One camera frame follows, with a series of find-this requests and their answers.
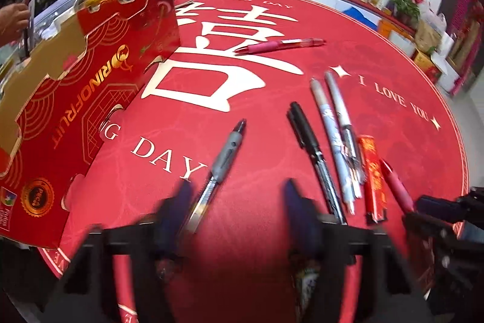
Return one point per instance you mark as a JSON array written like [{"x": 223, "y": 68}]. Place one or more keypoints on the black marker pen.
[{"x": 314, "y": 152}]

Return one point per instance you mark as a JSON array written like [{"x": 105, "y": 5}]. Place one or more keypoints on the dark red pen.
[{"x": 395, "y": 183}]

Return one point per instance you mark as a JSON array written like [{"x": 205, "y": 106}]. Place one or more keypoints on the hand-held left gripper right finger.
[{"x": 298, "y": 217}]

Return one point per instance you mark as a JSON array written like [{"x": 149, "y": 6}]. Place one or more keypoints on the small patterned box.
[{"x": 307, "y": 285}]

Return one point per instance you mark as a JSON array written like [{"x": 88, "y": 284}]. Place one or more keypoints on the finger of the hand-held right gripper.
[
  {"x": 435, "y": 204},
  {"x": 425, "y": 228}
]

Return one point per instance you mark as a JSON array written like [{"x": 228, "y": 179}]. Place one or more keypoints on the grey grip clear pen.
[{"x": 223, "y": 160}]

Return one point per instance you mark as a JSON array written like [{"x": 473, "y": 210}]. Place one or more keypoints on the red round printed mat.
[{"x": 264, "y": 141}]

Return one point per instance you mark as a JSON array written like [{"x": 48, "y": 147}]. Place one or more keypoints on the dark phone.
[{"x": 28, "y": 28}]

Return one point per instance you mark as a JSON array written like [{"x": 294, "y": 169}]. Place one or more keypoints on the blue patterned white pen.
[{"x": 332, "y": 133}]

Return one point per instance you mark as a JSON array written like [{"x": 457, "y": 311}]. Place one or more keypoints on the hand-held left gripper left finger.
[{"x": 174, "y": 217}]

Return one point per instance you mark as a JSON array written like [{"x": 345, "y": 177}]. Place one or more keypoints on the potted plant with flowers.
[{"x": 406, "y": 7}]

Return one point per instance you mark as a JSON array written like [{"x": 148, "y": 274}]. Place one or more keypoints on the red cardboard fruit box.
[{"x": 94, "y": 81}]

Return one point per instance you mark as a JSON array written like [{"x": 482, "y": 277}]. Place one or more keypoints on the pink grip red pen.
[{"x": 272, "y": 47}]

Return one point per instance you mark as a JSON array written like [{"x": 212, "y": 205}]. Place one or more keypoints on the slim red box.
[{"x": 372, "y": 179}]

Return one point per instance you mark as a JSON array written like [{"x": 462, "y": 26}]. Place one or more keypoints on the yellow cardboard box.
[{"x": 425, "y": 62}]

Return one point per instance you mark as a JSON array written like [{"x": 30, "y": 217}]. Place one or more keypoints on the silver pen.
[{"x": 342, "y": 115}]

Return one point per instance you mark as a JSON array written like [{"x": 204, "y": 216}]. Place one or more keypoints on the blue plastic bag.
[{"x": 359, "y": 14}]

